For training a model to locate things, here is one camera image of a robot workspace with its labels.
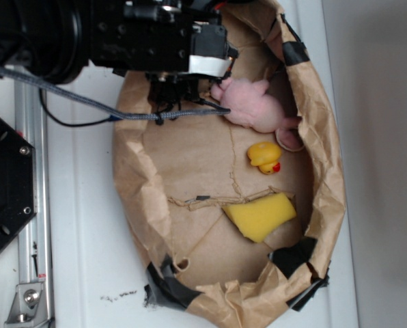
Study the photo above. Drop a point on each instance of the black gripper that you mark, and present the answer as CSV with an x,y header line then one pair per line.
x,y
166,39

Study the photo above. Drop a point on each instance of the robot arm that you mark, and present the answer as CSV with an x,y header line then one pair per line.
x,y
55,40

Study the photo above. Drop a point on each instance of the pink plush bunny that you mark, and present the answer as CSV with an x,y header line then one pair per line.
x,y
252,107

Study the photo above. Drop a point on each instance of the yellow rubber duck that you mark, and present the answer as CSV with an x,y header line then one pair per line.
x,y
265,156

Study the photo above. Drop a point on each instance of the brown paper bag tray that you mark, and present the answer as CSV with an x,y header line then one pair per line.
x,y
218,238

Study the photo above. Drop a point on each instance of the yellow sponge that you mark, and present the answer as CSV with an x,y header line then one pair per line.
x,y
258,218

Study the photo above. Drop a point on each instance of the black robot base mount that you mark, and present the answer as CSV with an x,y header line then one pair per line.
x,y
16,184

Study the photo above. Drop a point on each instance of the aluminium rail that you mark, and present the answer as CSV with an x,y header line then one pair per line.
x,y
34,241

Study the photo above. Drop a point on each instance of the metal corner bracket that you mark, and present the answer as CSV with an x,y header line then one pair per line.
x,y
29,307

